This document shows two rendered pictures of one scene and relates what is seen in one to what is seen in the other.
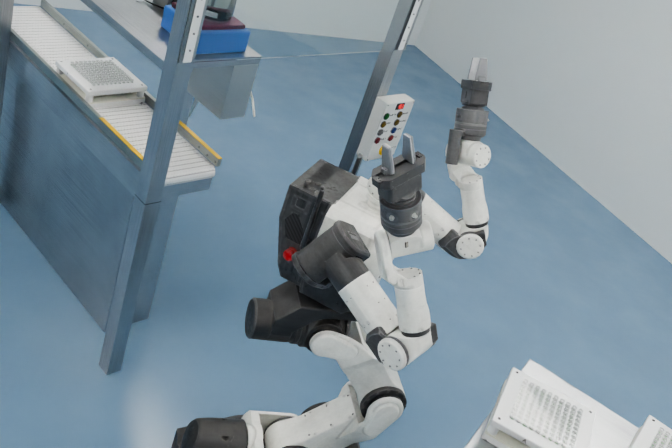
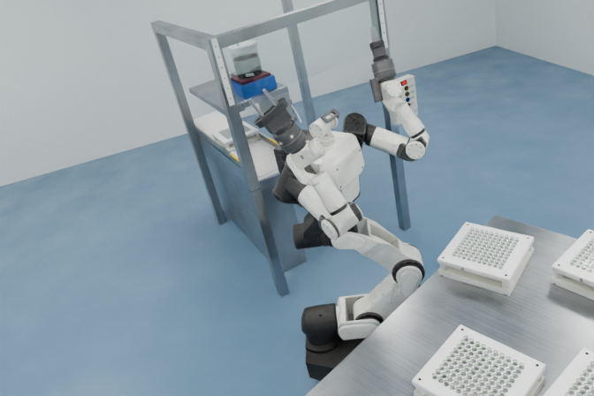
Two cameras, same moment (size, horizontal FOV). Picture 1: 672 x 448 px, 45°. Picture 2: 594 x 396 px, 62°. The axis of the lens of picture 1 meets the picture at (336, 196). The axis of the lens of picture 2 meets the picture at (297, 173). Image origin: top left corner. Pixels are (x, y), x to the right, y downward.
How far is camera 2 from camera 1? 0.94 m
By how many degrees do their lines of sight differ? 27
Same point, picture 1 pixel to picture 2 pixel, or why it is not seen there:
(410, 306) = (323, 195)
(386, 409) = (407, 275)
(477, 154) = (389, 88)
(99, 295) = not seen: hidden behind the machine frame
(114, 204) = not seen: hidden behind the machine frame
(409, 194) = (283, 125)
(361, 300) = (308, 201)
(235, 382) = (359, 285)
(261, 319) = (296, 235)
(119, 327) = (274, 267)
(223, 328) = (353, 255)
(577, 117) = not seen: outside the picture
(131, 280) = (266, 238)
